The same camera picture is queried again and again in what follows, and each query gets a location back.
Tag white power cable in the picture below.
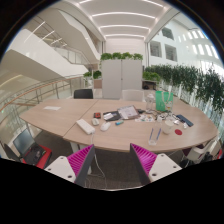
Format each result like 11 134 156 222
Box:
87 132 108 190

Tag ceiling light strips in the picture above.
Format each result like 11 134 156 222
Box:
78 0 164 39

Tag white power strip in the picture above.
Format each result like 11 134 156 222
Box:
75 118 96 136

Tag black flat case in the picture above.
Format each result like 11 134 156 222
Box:
102 110 123 122

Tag colourful sticker sheet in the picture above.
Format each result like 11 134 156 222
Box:
134 113 156 123

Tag red chair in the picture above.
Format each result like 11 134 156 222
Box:
21 144 53 170

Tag white computer mouse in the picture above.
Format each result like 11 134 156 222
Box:
99 121 112 132

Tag brown planter with plants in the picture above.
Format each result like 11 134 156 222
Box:
83 69 103 90

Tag clear plastic water bottle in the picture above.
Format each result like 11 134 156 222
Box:
147 118 163 147

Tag white cabinet with plants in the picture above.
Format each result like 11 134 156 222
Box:
99 51 144 100

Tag white chair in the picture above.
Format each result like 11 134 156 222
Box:
121 89 145 102
186 139 218 164

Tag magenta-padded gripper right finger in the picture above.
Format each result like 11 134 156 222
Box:
129 143 183 186

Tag open booklet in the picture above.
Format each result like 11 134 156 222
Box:
117 104 140 121

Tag glass railing wooden handrail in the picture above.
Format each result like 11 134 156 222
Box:
0 75 84 134

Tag black chair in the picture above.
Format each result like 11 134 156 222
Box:
73 88 95 100

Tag white paper sheet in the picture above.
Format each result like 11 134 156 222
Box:
43 105 62 112

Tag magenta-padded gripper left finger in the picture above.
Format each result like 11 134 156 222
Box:
44 143 97 188

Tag green tote bag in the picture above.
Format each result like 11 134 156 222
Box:
155 90 174 112

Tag green hedge plant row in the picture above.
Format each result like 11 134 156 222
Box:
143 63 224 114

